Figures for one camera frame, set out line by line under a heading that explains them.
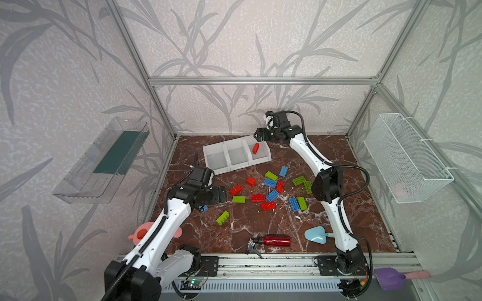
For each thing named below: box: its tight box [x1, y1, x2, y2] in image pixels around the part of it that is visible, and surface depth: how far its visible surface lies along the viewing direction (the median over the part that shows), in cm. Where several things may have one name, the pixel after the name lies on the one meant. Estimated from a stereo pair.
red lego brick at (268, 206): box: [261, 201, 276, 212], surface depth 91 cm
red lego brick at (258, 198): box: [251, 194, 266, 203], surface depth 94 cm
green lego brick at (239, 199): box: [232, 195, 247, 204], surface depth 94 cm
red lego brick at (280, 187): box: [276, 180, 286, 194], surface depth 100 cm
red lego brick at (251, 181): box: [246, 176, 257, 188], surface depth 98 cm
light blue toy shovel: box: [304, 225, 335, 245], surface depth 83 cm
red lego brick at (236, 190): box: [229, 184, 243, 197], surface depth 97 cm
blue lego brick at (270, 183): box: [263, 178, 278, 189], surface depth 98 cm
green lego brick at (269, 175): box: [264, 170, 279, 182], surface depth 101 cm
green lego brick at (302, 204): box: [297, 196, 309, 211], surface depth 92 cm
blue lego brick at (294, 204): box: [288, 196, 300, 212], surface depth 91 cm
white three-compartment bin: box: [202, 135, 272, 176], surface depth 107 cm
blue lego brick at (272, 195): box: [266, 189, 280, 202], surface depth 95 cm
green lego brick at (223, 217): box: [215, 210, 230, 226], surface depth 86 cm
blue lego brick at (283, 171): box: [279, 165, 290, 178], surface depth 104 cm
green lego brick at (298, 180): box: [292, 175, 307, 187], surface depth 98 cm
